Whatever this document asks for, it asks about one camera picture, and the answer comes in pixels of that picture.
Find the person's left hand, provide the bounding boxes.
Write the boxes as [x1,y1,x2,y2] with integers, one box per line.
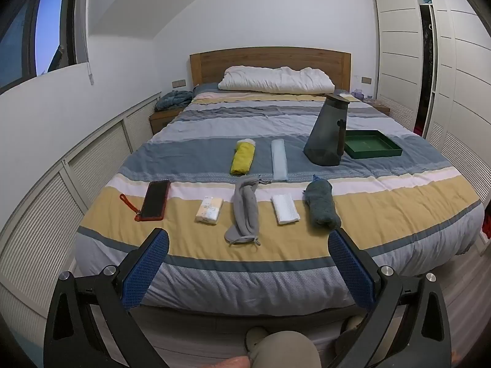
[203,356,251,368]

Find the grey socks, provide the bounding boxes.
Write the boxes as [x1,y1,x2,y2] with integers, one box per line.
[224,175,271,246]

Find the phone in red case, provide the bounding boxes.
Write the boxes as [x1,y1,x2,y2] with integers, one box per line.
[139,180,171,222]

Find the white pillow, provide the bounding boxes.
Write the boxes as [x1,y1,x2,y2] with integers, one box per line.
[218,66,335,94]

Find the red phone strap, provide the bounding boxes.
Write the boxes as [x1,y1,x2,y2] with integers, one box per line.
[120,194,141,222]

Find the clear blue plastic packet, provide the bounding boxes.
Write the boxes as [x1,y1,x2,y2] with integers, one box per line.
[271,139,288,181]

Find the white louvred wall cabinet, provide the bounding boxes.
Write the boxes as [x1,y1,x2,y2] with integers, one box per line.
[0,92,162,315]

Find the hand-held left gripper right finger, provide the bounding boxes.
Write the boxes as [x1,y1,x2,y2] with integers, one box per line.
[328,228,451,368]

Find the white cloth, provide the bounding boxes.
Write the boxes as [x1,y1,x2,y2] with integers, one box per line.
[271,194,300,225]

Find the green tray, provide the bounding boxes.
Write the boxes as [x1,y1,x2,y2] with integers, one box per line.
[344,130,403,159]

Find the dark smoky pitcher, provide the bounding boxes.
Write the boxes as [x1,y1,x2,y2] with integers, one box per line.
[303,93,350,167]

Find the blue cloth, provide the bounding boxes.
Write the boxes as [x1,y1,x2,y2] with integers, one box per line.
[155,90,194,112]

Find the dark green towel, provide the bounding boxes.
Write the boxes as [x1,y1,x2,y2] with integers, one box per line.
[304,175,342,228]

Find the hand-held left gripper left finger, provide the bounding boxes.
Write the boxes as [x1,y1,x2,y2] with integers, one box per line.
[43,228,170,368]

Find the bed with striped cover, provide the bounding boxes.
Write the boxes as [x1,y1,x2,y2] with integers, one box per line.
[75,91,485,307]

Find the tissue packet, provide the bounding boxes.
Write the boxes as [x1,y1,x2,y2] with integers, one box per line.
[195,196,224,224]

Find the yellow sock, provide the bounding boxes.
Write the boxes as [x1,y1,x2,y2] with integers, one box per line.
[230,140,256,175]

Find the window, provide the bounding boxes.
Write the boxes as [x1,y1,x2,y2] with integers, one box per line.
[0,0,88,90]

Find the white wardrobe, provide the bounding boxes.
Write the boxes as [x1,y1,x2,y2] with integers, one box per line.
[370,0,491,238]

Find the wooden headboard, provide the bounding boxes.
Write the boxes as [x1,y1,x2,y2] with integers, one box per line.
[189,47,352,92]

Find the grey slipper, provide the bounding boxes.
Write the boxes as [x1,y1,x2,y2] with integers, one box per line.
[245,326,270,353]
[341,314,365,334]

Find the person's leg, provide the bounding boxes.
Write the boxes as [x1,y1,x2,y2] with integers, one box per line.
[247,332,323,368]

